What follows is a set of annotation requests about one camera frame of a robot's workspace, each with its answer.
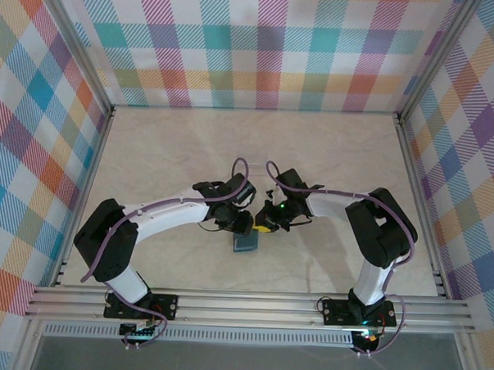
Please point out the blue leather card holder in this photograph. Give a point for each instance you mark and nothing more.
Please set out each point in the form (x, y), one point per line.
(244, 244)

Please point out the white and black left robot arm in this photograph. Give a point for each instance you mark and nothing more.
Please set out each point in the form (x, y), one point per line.
(168, 212)

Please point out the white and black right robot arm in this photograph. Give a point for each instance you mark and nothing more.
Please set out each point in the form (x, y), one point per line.
(374, 276)

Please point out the small circuit board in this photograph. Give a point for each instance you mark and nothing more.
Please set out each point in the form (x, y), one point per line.
(367, 337)
(140, 332)

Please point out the aluminium frame cross rail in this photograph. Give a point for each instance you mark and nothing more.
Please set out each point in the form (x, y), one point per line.
(250, 308)

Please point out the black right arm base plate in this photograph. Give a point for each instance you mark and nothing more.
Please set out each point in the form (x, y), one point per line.
(333, 311)

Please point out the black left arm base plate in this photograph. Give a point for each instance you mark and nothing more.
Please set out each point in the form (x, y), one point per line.
(164, 306)

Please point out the aluminium side rail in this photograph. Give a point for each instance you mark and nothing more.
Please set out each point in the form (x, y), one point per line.
(83, 190)
(422, 201)

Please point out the aluminium frame post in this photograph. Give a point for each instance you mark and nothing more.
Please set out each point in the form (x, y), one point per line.
(434, 58)
(82, 42)

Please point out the aluminium frame leg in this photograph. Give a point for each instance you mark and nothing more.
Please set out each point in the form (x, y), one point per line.
(466, 366)
(24, 347)

